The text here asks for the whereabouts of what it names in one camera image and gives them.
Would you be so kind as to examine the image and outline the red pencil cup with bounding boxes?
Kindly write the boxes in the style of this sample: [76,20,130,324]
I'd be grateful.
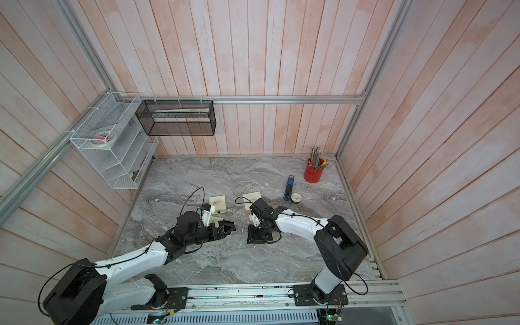
[303,158,327,184]

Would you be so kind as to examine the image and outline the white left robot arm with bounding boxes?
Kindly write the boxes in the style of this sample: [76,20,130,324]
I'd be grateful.
[37,211,236,324]

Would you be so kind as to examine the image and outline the white wire mesh shelf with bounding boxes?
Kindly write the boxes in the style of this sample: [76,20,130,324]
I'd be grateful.
[70,92,158,190]

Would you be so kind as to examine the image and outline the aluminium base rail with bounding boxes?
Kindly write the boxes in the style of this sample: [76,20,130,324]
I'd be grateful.
[95,279,407,318]

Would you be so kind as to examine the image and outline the black wire mesh basket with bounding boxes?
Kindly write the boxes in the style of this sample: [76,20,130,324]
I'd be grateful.
[135,100,217,136]

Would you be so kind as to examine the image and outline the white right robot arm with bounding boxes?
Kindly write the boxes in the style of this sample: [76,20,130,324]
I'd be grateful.
[247,199,368,304]

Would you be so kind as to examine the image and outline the coloured pencils bundle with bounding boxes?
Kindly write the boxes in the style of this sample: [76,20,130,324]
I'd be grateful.
[310,148,327,169]

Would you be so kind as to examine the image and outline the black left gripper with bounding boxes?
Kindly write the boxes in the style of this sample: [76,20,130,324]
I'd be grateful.
[185,221,236,246]

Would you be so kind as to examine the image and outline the tape roll on shelf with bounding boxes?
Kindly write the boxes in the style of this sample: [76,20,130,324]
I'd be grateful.
[88,130,116,148]

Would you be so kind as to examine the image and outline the cream large gift box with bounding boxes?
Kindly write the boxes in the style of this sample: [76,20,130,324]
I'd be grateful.
[209,195,228,213]

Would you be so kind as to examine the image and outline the cream small gift box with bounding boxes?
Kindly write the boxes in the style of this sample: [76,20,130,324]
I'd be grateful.
[242,192,261,213]

